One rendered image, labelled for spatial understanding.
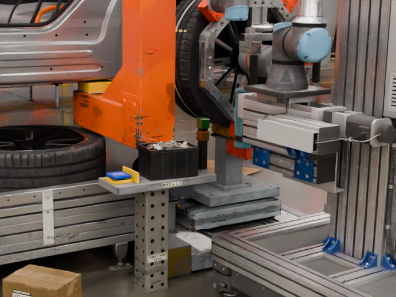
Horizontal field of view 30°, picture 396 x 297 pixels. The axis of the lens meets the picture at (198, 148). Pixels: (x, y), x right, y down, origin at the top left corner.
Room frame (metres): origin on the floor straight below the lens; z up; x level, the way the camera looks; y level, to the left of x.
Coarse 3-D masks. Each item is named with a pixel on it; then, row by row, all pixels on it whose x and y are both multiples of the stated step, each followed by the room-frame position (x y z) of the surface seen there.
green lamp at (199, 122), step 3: (204, 117) 2.88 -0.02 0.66; (198, 120) 2.85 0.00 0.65; (201, 120) 2.84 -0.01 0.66; (204, 120) 2.84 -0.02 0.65; (207, 120) 2.85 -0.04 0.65; (198, 123) 2.85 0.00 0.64; (201, 123) 2.84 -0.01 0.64; (204, 123) 2.84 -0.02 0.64; (207, 123) 2.85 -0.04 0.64; (198, 126) 2.85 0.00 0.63; (201, 126) 2.84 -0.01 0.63; (204, 126) 2.84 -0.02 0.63; (207, 126) 2.85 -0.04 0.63
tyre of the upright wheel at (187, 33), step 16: (192, 0) 3.39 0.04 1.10; (176, 16) 3.37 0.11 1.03; (192, 16) 3.26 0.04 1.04; (176, 32) 3.30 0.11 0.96; (192, 32) 3.22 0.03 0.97; (176, 48) 3.26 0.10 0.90; (192, 48) 3.22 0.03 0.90; (176, 64) 3.26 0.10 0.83; (192, 64) 3.22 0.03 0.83; (176, 80) 3.28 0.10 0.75; (192, 80) 3.22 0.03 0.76; (176, 96) 3.36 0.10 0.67; (192, 96) 3.23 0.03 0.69; (208, 112) 3.27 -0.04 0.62
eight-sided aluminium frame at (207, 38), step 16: (256, 0) 3.30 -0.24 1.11; (272, 0) 3.35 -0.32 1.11; (224, 16) 3.21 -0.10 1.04; (288, 16) 3.40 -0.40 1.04; (208, 32) 3.18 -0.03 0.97; (208, 48) 3.17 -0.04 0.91; (208, 64) 3.17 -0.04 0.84; (208, 80) 3.17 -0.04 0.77; (208, 96) 3.23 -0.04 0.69; (224, 96) 3.22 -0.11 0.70; (224, 112) 3.27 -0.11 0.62
